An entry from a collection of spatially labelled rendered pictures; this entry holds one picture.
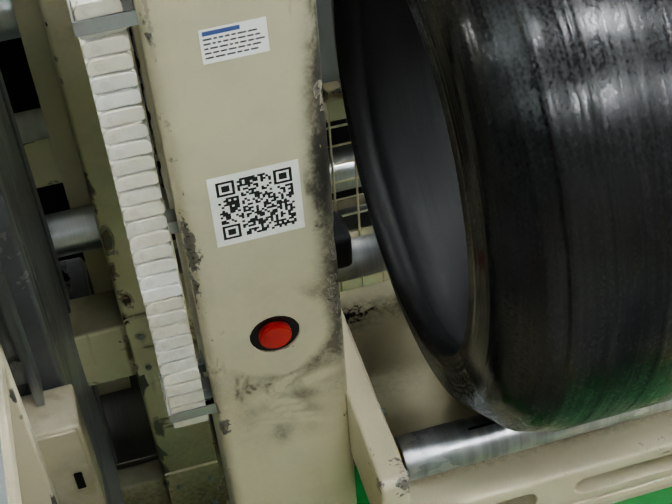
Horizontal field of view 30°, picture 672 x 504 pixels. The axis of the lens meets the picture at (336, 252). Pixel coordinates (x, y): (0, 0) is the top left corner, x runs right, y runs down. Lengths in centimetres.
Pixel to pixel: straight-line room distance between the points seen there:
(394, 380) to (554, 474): 24
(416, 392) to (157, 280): 44
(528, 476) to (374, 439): 17
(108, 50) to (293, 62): 14
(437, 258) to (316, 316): 29
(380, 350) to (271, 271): 40
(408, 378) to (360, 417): 22
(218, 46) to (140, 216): 17
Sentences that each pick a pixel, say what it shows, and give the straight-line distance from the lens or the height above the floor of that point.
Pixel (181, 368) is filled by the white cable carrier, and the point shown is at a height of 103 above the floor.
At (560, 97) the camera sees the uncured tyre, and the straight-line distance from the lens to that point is 89.
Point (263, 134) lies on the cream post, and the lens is 98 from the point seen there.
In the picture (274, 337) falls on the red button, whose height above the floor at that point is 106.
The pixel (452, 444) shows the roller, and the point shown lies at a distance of 122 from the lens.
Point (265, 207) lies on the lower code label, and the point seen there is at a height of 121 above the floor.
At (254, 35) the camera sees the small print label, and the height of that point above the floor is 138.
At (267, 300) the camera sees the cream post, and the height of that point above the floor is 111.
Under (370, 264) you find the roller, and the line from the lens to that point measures 140.
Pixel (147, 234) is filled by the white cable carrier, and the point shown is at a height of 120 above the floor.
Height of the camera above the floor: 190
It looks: 45 degrees down
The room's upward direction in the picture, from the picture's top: 5 degrees counter-clockwise
